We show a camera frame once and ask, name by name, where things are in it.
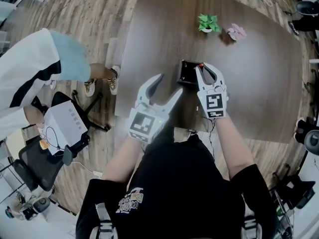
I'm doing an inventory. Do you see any person's black printed shirt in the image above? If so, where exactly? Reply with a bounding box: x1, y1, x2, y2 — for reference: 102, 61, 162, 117
75, 126, 279, 239

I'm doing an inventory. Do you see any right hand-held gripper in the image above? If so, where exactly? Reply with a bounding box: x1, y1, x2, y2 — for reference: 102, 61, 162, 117
194, 62, 230, 120

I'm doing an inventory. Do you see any grey shoulder strap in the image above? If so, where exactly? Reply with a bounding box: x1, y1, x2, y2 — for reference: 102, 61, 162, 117
240, 217, 263, 239
89, 202, 118, 239

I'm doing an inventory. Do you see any pink potted plant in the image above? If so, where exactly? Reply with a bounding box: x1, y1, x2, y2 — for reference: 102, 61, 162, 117
226, 22, 248, 42

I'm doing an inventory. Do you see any green potted plant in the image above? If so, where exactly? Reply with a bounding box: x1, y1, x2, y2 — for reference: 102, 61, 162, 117
197, 13, 222, 34

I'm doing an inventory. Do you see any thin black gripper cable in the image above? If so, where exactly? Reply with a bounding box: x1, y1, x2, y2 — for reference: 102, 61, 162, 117
196, 105, 218, 159

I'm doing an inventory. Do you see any black looped cable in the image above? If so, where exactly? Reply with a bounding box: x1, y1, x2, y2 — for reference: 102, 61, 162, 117
44, 125, 63, 151

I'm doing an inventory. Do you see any black square pen holder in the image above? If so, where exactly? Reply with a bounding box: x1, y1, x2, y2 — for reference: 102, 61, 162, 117
176, 59, 204, 88

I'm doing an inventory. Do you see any black office chair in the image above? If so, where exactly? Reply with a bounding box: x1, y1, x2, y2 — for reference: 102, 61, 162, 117
13, 91, 112, 192

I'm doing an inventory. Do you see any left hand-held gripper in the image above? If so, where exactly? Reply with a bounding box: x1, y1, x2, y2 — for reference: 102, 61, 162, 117
128, 73, 185, 144

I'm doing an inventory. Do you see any person's right forearm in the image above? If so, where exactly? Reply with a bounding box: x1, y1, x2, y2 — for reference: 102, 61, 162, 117
214, 116, 255, 182

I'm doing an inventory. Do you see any white box device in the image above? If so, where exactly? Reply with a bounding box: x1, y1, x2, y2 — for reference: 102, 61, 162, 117
43, 101, 89, 156

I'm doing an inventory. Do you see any person's left forearm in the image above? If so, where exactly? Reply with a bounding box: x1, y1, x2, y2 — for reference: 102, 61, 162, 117
101, 134, 147, 184

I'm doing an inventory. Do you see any white power cable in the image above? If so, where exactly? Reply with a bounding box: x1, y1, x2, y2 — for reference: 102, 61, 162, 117
70, 160, 100, 177

